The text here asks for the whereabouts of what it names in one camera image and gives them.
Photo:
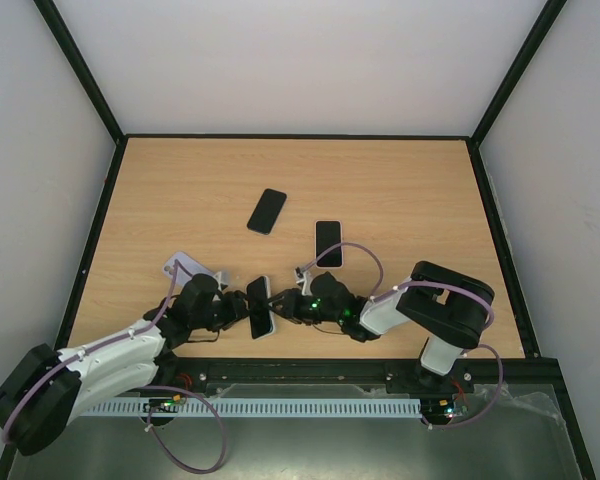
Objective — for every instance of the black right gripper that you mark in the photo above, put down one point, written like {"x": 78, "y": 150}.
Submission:
{"x": 288, "y": 305}

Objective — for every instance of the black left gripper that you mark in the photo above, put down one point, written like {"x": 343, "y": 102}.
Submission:
{"x": 236, "y": 308}

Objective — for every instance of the green-edged black phone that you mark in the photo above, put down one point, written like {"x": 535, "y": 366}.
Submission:
{"x": 260, "y": 307}

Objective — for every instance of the lilac phone case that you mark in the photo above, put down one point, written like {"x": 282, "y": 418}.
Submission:
{"x": 183, "y": 267}

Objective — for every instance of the blue-edged black phone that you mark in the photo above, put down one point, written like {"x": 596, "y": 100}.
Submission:
{"x": 328, "y": 244}

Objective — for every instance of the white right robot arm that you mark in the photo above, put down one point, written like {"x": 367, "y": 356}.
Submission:
{"x": 453, "y": 308}

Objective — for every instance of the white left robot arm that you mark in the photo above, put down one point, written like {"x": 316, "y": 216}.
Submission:
{"x": 49, "y": 389}

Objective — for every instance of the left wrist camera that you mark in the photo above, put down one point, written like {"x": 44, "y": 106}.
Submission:
{"x": 223, "y": 279}

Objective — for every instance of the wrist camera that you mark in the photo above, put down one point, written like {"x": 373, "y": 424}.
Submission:
{"x": 304, "y": 279}
{"x": 223, "y": 279}

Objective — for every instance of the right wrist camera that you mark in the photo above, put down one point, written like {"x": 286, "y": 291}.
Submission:
{"x": 304, "y": 279}

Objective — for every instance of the white slotted cable duct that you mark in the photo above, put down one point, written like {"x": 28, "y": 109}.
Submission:
{"x": 259, "y": 408}

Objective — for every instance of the black front frame rail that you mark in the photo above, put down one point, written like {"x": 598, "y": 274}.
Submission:
{"x": 398, "y": 376}

